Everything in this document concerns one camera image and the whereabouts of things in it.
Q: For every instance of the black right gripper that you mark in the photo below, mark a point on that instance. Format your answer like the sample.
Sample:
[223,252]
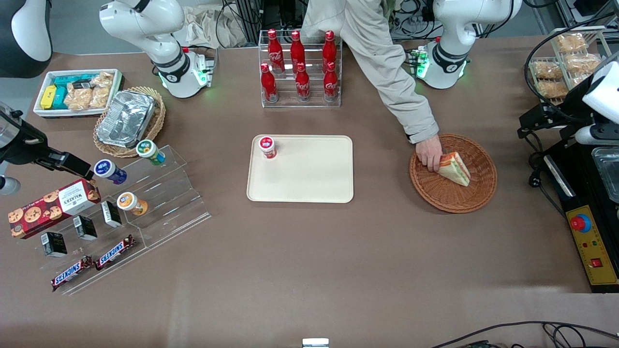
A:
[22,145]

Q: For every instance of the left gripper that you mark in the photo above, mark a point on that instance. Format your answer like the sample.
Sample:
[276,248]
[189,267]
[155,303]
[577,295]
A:
[571,103]

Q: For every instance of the triangular sandwich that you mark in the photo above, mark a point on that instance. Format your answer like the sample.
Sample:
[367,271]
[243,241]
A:
[455,169]

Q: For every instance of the beige jacket sleeve forearm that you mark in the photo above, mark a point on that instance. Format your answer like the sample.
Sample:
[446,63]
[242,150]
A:
[401,87]

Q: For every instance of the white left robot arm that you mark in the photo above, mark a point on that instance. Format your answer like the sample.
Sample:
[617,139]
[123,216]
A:
[454,43]

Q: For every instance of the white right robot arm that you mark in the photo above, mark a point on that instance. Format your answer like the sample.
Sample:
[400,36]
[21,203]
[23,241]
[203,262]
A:
[145,24]

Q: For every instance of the light wicker basket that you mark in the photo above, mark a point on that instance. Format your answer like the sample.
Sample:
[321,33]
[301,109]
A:
[157,121]

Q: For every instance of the round brown wicker basket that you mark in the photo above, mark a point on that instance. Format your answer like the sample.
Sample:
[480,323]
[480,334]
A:
[452,195]

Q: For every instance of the cream plastic tray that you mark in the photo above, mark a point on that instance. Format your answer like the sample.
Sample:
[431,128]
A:
[309,174]

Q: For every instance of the bare person hand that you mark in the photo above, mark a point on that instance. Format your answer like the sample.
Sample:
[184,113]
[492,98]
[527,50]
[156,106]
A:
[429,152]

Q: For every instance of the blue lid yogurt cup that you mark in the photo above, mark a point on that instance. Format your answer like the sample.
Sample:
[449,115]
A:
[107,169]

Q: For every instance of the bagged bread roll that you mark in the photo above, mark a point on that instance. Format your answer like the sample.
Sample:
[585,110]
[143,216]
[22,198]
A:
[546,70]
[582,63]
[571,42]
[550,89]

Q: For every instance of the red Walkers shortbread box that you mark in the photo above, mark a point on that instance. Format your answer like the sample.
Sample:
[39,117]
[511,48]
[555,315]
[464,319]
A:
[48,208]

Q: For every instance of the white plastic snack bin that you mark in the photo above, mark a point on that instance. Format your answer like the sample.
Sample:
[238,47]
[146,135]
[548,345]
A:
[43,112]

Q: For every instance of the small black carton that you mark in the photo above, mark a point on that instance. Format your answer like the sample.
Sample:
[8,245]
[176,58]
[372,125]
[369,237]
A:
[111,214]
[54,244]
[85,228]

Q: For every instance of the orange lid yogurt cup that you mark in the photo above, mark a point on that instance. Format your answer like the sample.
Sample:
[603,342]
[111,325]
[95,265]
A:
[128,200]

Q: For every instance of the teal snack pack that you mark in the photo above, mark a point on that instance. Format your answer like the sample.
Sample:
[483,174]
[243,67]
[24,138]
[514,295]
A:
[62,94]

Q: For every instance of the yellow snack pack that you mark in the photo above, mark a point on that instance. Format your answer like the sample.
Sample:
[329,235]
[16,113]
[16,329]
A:
[48,96]

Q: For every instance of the clear bag of crackers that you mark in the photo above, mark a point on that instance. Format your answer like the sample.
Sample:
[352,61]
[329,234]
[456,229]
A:
[89,96]

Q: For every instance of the aluminium foil container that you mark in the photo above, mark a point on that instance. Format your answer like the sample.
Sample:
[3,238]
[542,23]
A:
[126,118]

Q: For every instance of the green lid yogurt cup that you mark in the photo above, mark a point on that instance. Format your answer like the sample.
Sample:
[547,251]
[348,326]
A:
[147,149]

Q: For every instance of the black yellow control box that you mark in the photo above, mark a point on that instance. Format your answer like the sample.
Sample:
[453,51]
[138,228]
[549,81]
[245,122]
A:
[580,193]

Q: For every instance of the Snickers chocolate bar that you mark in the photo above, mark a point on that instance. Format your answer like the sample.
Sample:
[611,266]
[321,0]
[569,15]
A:
[115,252]
[71,273]

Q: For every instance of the clear acrylic stepped stand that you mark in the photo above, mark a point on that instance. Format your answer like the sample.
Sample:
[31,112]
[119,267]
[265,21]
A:
[169,203]

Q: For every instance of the red lid yogurt cup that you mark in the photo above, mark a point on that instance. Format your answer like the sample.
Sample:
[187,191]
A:
[267,146]

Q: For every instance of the crumpled beige cloth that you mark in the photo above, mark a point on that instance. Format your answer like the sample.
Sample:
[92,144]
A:
[213,26]

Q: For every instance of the red cola bottle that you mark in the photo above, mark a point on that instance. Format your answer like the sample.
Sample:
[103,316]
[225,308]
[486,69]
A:
[329,48]
[302,87]
[269,87]
[331,86]
[275,53]
[297,48]

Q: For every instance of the clear acrylic bottle rack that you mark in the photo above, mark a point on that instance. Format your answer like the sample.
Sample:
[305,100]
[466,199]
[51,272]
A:
[300,104]

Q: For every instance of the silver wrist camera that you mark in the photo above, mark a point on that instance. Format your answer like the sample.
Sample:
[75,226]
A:
[8,185]
[597,134]

